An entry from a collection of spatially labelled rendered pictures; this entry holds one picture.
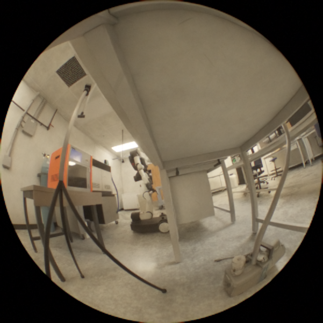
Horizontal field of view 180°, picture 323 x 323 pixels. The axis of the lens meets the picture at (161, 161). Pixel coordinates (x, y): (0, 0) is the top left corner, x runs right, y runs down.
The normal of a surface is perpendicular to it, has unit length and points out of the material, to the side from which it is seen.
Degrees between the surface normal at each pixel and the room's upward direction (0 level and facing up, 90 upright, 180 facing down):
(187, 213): 90
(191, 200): 90
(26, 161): 90
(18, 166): 90
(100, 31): 180
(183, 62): 180
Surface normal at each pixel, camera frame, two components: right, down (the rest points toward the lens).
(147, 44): 0.17, 0.94
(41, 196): 0.98, -0.19
